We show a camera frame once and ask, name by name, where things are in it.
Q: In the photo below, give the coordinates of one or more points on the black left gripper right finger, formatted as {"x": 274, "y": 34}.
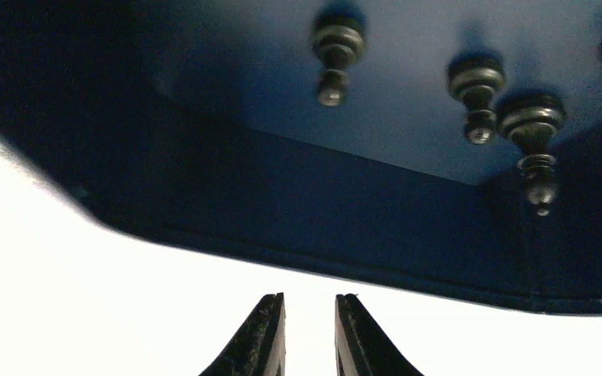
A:
{"x": 362, "y": 347}

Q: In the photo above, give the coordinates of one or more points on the black chess bishop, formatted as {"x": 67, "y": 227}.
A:
{"x": 530, "y": 121}

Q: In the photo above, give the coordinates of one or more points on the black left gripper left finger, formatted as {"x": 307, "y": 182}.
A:
{"x": 257, "y": 348}

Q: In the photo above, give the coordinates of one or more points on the black chess pawn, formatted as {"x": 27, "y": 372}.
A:
{"x": 475, "y": 81}
{"x": 338, "y": 41}

